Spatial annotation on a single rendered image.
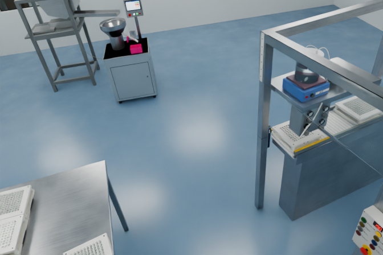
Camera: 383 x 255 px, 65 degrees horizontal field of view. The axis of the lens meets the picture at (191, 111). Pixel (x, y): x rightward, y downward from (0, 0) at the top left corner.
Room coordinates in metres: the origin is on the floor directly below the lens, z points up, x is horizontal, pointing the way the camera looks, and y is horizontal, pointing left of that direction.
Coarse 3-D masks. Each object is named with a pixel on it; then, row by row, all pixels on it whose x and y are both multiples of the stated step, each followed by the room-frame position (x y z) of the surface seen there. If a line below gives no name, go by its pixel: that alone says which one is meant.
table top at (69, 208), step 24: (96, 168) 1.60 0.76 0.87; (48, 192) 1.43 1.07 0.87; (72, 192) 1.40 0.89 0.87; (96, 192) 1.37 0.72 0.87; (48, 216) 1.22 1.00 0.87; (72, 216) 1.20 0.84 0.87; (96, 216) 1.18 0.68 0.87; (24, 240) 1.07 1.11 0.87; (48, 240) 1.05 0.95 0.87; (72, 240) 1.03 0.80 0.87
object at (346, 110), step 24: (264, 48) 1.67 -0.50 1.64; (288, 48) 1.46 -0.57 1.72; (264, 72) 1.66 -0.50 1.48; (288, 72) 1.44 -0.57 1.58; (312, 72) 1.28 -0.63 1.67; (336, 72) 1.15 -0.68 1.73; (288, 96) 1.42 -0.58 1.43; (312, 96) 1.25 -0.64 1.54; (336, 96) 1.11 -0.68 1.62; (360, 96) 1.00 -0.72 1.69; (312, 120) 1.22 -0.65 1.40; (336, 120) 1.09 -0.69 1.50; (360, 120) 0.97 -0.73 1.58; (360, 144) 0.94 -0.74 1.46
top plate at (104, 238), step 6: (90, 240) 0.97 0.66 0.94; (96, 240) 0.97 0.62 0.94; (102, 240) 0.96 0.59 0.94; (108, 240) 0.96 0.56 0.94; (78, 246) 0.94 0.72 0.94; (84, 246) 0.94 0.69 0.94; (96, 246) 0.93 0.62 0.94; (108, 246) 0.92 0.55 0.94; (66, 252) 0.92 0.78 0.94; (72, 252) 0.91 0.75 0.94; (90, 252) 0.90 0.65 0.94; (102, 252) 0.89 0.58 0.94; (108, 252) 0.89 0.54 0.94
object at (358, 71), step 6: (330, 60) 1.90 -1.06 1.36; (336, 60) 1.89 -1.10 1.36; (342, 60) 1.88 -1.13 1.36; (342, 66) 1.80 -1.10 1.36; (348, 66) 1.79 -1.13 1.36; (354, 66) 1.78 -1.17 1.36; (354, 72) 1.70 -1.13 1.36; (360, 72) 1.69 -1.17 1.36; (366, 72) 1.68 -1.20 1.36; (366, 78) 1.61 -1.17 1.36; (372, 78) 1.60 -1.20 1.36; (378, 78) 1.59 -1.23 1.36; (378, 84) 1.58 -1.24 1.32
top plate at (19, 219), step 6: (18, 216) 1.20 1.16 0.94; (24, 216) 1.20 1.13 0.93; (0, 222) 1.17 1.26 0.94; (6, 222) 1.17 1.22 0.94; (18, 222) 1.16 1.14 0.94; (18, 228) 1.11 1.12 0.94; (6, 234) 1.08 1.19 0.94; (18, 234) 1.07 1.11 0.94; (12, 240) 1.03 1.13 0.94; (18, 240) 1.04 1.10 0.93; (6, 246) 1.00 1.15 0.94; (12, 246) 0.99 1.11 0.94; (0, 252) 0.97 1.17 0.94; (6, 252) 0.96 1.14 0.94; (12, 252) 0.97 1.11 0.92
